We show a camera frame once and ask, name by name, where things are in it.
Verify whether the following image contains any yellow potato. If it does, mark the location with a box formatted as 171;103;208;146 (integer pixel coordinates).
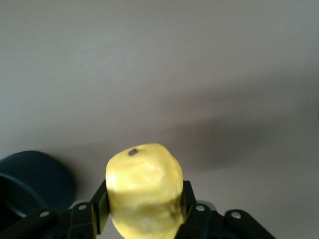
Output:
105;142;184;239

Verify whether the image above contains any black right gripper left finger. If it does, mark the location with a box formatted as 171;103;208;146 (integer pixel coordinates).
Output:
14;179;112;239

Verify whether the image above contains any brown table cover sheet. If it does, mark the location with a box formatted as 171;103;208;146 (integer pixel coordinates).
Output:
0;0;319;239

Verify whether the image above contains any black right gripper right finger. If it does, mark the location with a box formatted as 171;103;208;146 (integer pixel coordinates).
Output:
174;180;276;239

